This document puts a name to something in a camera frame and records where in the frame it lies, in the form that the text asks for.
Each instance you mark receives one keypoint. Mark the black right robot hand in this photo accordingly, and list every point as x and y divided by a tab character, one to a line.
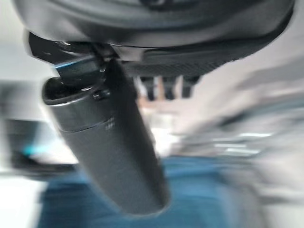
114	147

